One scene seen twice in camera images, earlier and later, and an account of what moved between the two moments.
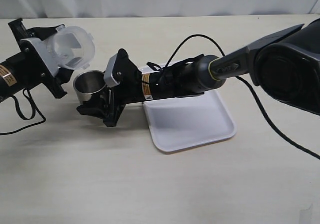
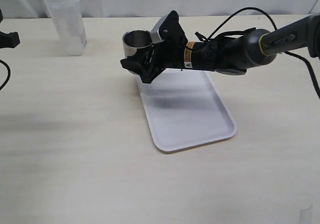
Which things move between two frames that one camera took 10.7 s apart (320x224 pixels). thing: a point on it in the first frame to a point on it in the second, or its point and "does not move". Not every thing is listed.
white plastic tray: [187, 121] does not move
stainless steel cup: [87, 82] to [134, 39]
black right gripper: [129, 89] to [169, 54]
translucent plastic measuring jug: [72, 47] to [65, 8]
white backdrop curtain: [44, 0] does not move
